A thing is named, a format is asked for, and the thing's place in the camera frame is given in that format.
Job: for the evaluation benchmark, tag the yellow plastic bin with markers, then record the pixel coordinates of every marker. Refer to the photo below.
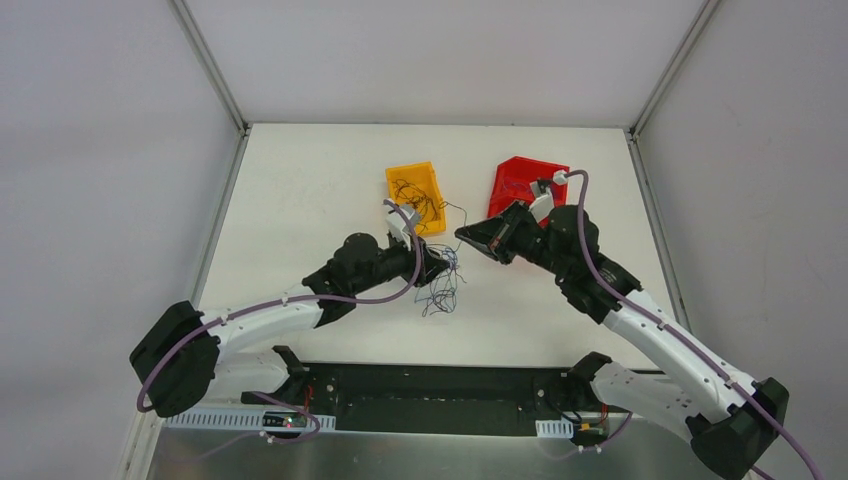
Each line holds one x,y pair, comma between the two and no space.
416,185

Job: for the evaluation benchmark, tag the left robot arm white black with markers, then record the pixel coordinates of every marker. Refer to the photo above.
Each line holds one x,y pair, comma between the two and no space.
189,355

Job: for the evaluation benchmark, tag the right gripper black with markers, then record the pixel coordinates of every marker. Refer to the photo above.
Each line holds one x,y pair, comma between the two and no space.
503,234

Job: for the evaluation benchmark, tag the aluminium frame rail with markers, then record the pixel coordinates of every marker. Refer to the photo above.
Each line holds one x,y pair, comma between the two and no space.
331,387

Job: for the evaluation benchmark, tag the white slotted cable duct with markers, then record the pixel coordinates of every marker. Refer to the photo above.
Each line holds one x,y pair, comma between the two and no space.
271,420
557,429

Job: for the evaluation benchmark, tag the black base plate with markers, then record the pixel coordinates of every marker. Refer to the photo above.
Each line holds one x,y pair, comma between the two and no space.
454,418

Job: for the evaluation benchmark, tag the left white slotted cable duct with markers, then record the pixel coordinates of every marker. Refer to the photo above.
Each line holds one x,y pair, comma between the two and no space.
271,420

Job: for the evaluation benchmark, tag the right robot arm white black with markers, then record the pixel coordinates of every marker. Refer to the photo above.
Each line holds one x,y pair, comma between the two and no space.
728,418

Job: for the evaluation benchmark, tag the right white slotted cable duct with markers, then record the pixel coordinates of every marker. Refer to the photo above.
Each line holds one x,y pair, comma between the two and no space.
557,429

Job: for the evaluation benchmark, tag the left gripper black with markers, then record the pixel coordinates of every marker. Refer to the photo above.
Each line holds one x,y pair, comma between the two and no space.
423,264

